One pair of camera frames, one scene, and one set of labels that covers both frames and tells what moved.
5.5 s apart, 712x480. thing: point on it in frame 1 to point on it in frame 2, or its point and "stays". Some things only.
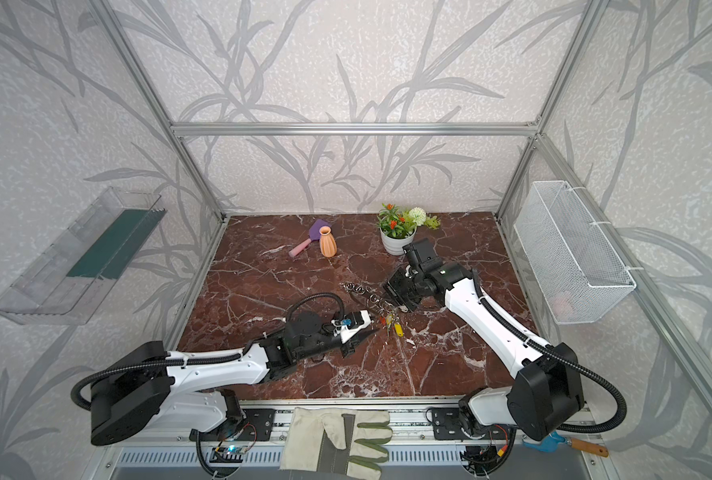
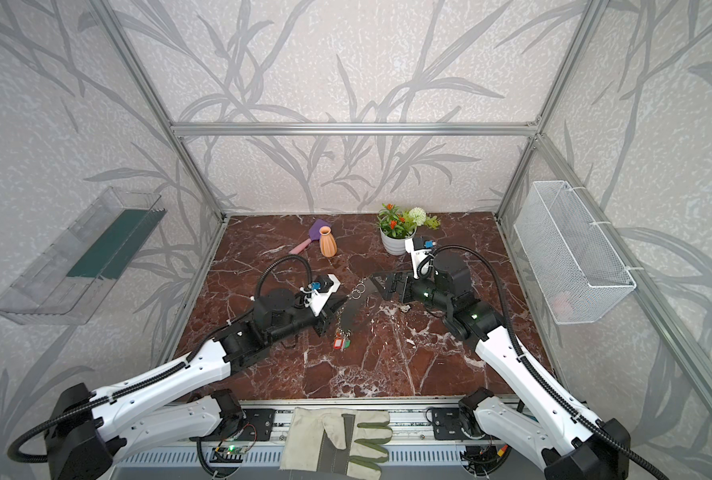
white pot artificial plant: [398, 228] stays
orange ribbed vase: [327, 242] stays
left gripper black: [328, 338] to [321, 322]
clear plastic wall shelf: [75, 275] stays
